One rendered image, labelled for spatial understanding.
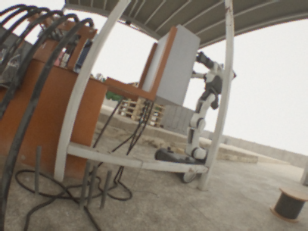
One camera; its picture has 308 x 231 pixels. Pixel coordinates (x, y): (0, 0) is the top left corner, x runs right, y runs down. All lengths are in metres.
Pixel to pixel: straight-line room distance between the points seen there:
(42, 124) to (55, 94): 0.19
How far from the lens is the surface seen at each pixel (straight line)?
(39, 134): 0.86
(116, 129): 2.34
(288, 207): 1.52
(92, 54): 0.70
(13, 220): 0.64
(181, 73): 0.98
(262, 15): 5.56
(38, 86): 0.40
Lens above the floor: 0.49
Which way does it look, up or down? 2 degrees up
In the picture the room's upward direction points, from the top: 18 degrees clockwise
